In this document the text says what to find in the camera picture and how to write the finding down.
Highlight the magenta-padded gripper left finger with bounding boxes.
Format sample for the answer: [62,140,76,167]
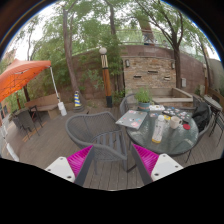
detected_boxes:
[44,144,96,187]

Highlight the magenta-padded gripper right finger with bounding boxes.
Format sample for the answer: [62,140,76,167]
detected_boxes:
[130,143,184,186]

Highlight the clear white-capped drink bottle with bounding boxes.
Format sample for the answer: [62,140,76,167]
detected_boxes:
[151,114,167,144]

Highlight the grey woven armchair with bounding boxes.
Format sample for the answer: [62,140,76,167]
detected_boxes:
[65,110,129,172]
[191,99,215,136]
[119,93,139,116]

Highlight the silver laptop with stickers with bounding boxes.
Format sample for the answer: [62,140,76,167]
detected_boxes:
[115,109,148,130]

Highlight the white ribbed mug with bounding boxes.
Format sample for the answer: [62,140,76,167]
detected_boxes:
[169,115,184,130]

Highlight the white paper booklet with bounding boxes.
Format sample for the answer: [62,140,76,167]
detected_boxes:
[148,104,166,112]

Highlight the dark laptop with stickers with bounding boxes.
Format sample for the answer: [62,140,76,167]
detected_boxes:
[162,106,193,123]

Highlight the blue yellow striped cone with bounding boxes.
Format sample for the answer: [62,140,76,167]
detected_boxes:
[73,90,83,108]

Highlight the green plant in blue pot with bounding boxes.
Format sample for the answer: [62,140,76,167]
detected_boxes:
[134,87,154,112]

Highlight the wooden bench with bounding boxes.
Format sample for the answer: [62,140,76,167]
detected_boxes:
[24,93,62,120]

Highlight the orange canopy tent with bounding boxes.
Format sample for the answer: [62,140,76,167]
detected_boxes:
[0,59,68,117]

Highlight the wooden globe lamp post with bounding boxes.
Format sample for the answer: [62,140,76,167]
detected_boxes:
[98,46,114,109]

